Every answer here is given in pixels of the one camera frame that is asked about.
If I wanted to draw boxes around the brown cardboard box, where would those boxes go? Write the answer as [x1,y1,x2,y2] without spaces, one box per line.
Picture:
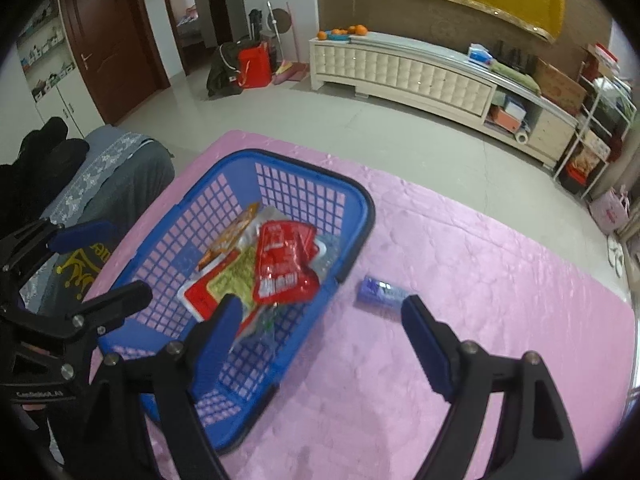
[532,57,587,116]

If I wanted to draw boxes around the red snack packet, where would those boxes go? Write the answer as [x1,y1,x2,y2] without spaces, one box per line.
[251,220,322,305]

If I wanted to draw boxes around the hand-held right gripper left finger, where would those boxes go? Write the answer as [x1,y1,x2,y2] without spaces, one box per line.
[75,293,245,480]

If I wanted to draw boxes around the red white box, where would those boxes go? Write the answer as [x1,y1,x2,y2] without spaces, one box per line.
[587,42,616,79]

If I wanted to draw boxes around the yellow snack bag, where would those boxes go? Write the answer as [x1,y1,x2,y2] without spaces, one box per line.
[570,152,599,176]

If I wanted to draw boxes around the red black box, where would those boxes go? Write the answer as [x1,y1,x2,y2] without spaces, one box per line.
[558,162,589,196]

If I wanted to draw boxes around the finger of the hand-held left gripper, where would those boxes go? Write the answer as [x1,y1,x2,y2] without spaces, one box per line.
[54,281,153,341]
[0,219,120,274]

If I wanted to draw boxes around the pink tote bag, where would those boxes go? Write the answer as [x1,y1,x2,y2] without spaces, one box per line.
[589,186,631,235]

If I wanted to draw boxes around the orange flat box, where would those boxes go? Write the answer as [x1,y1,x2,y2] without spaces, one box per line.
[487,106,524,131]

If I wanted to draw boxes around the blue plastic basket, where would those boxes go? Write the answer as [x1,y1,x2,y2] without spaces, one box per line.
[95,148,377,454]

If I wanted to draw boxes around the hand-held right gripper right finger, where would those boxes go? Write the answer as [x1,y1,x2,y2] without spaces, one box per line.
[400,294,584,480]

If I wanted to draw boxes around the black device set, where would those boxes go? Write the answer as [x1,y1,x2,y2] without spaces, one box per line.
[495,40,536,69]

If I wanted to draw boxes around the red yellow sausage packet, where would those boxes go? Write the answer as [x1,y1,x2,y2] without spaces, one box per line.
[179,249,258,323]

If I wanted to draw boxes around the red shopping bag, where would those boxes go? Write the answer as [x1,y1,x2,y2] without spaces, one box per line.
[236,42,270,89]

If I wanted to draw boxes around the green folded cloth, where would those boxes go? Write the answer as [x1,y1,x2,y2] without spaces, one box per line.
[490,60,542,95]

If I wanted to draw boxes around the grey sofa with lace cover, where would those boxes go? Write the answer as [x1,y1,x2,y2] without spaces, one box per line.
[37,125,177,242]

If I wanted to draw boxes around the pink broom and dustpan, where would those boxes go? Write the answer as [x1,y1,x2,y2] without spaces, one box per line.
[272,2,310,86]

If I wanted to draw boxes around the black jacket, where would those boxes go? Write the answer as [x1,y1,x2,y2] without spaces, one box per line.
[0,116,92,242]

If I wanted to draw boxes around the white carton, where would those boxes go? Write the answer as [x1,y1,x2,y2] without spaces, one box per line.
[582,130,611,156]

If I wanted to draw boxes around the white slippers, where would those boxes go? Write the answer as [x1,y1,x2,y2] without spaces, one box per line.
[607,234,626,279]

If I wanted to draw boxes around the purple gum pack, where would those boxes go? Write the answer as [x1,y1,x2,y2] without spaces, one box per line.
[356,275,410,317]

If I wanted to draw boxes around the dark cloth with yellow print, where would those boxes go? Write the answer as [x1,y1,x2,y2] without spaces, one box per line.
[30,239,120,306]

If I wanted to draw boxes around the brown wooden door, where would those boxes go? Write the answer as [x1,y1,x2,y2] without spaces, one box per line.
[60,0,172,127]

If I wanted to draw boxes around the pink quilted tablecloth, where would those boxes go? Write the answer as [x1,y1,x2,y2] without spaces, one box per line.
[82,130,639,480]

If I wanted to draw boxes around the black bag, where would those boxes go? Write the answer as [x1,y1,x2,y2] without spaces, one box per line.
[206,40,256,99]

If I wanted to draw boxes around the orange snack packet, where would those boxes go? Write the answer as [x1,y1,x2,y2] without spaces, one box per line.
[196,202,262,272]

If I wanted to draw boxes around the cream tv cabinet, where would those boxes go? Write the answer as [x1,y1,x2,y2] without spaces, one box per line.
[308,31,581,170]

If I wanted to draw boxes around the wall shelf with bottles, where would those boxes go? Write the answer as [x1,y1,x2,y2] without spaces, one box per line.
[15,0,84,107]

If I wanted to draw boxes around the white metal shelf rack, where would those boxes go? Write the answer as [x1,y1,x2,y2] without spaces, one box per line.
[552,45,639,199]

